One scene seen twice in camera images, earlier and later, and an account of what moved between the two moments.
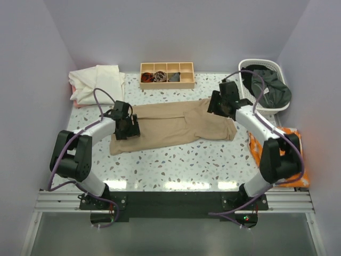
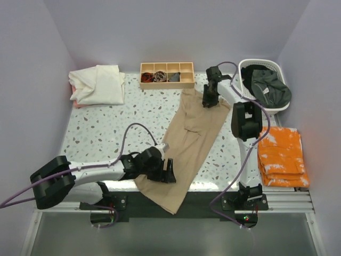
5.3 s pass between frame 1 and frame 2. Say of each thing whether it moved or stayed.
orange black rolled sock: stayed
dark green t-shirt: stayed
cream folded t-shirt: stayed
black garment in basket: stayed
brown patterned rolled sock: stayed
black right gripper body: moved
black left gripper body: moved
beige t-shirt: moved
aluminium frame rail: stayed
